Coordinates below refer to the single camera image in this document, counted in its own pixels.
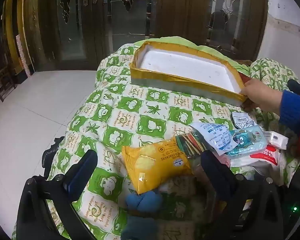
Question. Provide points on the person's right hand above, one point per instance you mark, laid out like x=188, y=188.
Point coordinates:
x=262, y=95

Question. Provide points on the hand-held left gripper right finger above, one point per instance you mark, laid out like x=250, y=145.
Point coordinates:
x=215, y=172

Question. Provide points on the white desiccant packet blue print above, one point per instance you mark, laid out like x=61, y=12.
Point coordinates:
x=215, y=135

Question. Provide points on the green printed blanket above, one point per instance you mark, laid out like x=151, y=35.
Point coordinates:
x=114, y=120

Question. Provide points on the small white printed sachet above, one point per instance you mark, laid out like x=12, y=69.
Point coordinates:
x=241, y=120

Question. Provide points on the wooden chair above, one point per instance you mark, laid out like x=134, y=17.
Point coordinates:
x=2, y=80

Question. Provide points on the plain green sheet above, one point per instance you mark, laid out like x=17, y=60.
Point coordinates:
x=170, y=39

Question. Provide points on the yellow cracker packet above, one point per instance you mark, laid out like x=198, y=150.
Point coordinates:
x=150, y=162

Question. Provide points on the bag of coloured strips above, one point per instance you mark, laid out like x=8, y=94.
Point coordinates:
x=190, y=145

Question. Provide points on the white red tissue pack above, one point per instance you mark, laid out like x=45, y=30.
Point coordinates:
x=265, y=155

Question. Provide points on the white foam box gold tape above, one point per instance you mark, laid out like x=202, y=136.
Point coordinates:
x=185, y=65

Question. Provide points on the gold door frame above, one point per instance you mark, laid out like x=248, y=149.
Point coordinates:
x=22, y=30

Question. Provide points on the teal cartoon tissue packet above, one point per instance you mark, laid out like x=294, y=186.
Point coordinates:
x=247, y=140

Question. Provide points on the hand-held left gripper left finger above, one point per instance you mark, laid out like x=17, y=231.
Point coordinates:
x=77, y=177

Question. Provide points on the wooden glass door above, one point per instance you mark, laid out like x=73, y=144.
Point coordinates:
x=89, y=30

